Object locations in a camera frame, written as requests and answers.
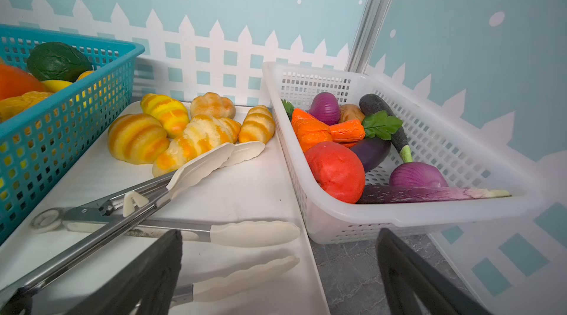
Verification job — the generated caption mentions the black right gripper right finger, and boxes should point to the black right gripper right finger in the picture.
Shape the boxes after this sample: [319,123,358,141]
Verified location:
[376,228,490,315]

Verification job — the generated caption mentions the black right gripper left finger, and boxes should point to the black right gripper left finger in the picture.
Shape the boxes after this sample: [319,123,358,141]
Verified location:
[67,230,183,314]

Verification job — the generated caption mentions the red tomato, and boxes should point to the red tomato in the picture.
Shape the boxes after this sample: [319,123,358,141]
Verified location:
[305,142,366,204]

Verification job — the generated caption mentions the orange carrot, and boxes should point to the orange carrot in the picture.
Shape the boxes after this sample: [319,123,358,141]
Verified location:
[291,108,366,152]

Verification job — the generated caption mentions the steel tongs with white tips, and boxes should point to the steel tongs with white tips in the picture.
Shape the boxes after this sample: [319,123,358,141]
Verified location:
[1,142,265,308]

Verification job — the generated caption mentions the purple onion front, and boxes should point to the purple onion front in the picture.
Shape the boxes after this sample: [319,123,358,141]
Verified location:
[389,161,448,188]

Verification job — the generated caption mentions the purple onion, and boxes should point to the purple onion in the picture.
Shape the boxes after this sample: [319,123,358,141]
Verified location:
[389,161,448,188]
[308,92,340,125]

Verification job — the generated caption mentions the white plastic vegetable basket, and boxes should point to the white plastic vegetable basket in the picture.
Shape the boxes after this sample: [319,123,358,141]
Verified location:
[262,62,546,244]

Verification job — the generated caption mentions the dark purple eggplant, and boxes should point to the dark purple eggplant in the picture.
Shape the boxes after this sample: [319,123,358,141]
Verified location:
[350,137,391,173]

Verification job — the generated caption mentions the striped bread roll front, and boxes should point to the striped bread roll front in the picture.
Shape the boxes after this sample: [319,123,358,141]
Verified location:
[108,113,170,165]

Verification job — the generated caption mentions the long striped croissant bread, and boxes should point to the long striped croissant bread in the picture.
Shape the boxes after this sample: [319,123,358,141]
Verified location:
[152,115,242,178]

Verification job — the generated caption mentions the striped yellow bread roll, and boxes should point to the striped yellow bread roll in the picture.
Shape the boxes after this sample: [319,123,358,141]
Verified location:
[140,93,190,139]

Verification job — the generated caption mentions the teal plastic fruit basket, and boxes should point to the teal plastic fruit basket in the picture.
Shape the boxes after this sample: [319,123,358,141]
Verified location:
[1,25,145,242]

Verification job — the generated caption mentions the brown potato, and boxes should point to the brown potato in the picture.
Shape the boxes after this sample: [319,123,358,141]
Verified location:
[339,104,366,123]

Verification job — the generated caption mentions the long dark eggplant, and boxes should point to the long dark eggplant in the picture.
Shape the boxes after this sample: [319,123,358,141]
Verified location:
[359,93,413,163]

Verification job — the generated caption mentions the purple onion back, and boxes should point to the purple onion back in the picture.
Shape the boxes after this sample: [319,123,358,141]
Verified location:
[308,92,340,125]

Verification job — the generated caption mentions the round beige bread bun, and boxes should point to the round beige bread bun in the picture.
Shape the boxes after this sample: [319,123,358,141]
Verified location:
[190,92,236,118]

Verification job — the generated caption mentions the small striped bread roll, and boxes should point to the small striped bread roll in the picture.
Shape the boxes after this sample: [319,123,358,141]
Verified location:
[238,105,276,144]

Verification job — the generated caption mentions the orange tomato fruit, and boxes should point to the orange tomato fruit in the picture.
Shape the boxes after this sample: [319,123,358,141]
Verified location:
[0,65,46,100]

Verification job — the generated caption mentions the green avocado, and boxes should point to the green avocado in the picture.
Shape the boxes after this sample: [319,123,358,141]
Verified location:
[27,42,93,82]

